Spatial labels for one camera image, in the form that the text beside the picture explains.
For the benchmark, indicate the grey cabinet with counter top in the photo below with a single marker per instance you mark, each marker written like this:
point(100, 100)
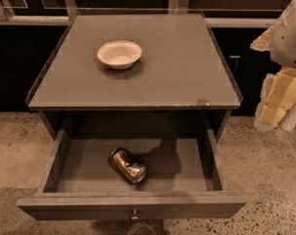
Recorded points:
point(181, 68)

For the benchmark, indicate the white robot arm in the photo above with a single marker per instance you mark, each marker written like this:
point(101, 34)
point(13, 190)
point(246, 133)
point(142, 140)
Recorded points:
point(278, 94)

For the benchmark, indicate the white paper bowl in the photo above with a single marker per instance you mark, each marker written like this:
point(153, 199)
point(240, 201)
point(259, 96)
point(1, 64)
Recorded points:
point(119, 55)

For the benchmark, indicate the metal drawer knob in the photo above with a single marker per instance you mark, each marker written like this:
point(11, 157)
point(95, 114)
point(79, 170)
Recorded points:
point(134, 216)

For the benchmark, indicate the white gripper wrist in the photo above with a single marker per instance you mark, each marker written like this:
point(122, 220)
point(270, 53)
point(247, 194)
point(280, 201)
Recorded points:
point(289, 41)

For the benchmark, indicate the dark cabinet handle right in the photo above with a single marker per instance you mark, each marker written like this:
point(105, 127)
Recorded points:
point(236, 59)

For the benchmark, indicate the metal railing frame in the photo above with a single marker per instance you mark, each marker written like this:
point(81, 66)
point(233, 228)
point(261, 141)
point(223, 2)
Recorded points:
point(219, 13)

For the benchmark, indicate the orange soda can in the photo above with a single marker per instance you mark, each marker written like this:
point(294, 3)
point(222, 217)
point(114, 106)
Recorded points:
point(128, 165)

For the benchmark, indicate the open grey top drawer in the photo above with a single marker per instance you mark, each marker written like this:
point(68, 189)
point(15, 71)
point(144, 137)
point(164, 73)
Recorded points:
point(147, 177)

